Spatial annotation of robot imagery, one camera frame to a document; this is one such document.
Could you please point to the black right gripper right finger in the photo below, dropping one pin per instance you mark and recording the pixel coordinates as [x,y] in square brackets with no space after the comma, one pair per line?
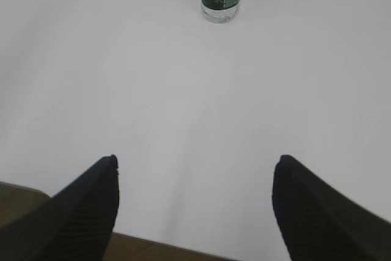
[319,223]

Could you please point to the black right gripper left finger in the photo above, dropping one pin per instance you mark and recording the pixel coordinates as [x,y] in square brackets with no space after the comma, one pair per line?
[75,224]

